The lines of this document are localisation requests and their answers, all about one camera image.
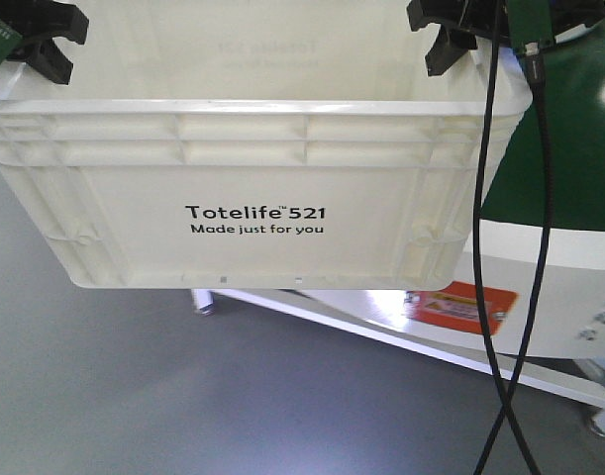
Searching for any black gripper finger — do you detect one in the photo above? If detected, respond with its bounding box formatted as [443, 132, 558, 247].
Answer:
[21, 1, 89, 45]
[406, 0, 467, 32]
[7, 39, 73, 85]
[425, 26, 477, 77]

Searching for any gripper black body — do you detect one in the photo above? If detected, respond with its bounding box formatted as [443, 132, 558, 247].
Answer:
[459, 0, 605, 44]

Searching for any white plastic Totelife crate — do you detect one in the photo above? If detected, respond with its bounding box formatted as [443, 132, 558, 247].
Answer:
[0, 1, 491, 290]

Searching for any right green circuit board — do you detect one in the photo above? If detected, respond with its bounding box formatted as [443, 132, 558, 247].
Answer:
[505, 0, 555, 57]

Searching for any red warning label plate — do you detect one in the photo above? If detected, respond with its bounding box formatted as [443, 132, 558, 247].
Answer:
[404, 281, 519, 335]

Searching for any round white conveyor table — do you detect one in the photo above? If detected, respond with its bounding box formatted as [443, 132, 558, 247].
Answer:
[190, 14, 605, 439]

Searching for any right bolt cluster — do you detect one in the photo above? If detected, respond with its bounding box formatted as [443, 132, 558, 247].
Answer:
[577, 302, 605, 341]

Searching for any black cable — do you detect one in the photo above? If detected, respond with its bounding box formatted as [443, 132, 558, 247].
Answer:
[472, 0, 544, 475]
[472, 51, 554, 475]

